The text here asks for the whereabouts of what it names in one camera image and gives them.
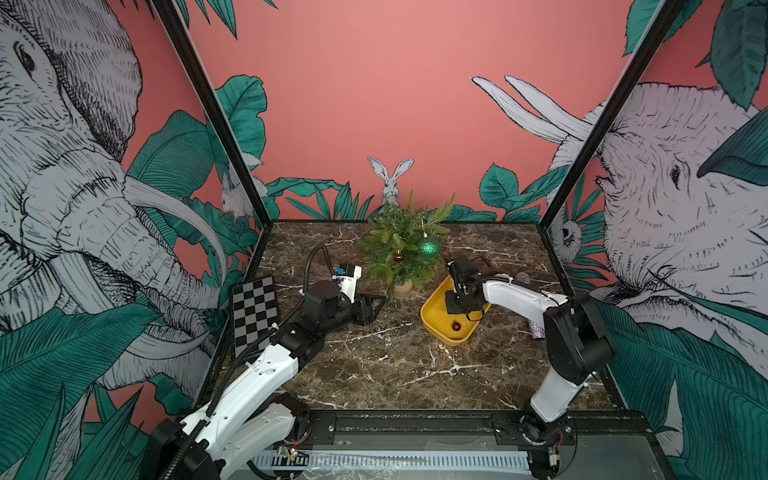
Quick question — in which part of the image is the green glitter ball ornament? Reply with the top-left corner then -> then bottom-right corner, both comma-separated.
417,235 -> 442,260

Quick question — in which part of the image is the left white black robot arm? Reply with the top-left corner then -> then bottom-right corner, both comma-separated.
138,276 -> 387,479

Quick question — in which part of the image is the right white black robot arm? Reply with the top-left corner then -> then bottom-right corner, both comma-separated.
446,256 -> 617,446

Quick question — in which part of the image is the small artificial christmas tree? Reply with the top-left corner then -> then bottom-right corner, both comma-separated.
360,193 -> 454,298

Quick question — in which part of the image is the yellow plastic tray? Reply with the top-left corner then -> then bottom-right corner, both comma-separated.
420,277 -> 491,346

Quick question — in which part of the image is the glittery purple cylinder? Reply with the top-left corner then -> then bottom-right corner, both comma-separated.
528,322 -> 546,340

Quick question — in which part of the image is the black white checkerboard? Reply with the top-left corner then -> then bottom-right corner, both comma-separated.
231,276 -> 278,356

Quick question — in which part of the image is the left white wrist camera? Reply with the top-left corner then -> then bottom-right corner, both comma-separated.
332,263 -> 362,303

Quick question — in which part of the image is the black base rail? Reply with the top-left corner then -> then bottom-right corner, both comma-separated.
301,410 -> 652,449

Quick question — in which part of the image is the white slotted cable duct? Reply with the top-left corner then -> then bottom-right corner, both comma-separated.
252,450 -> 531,474

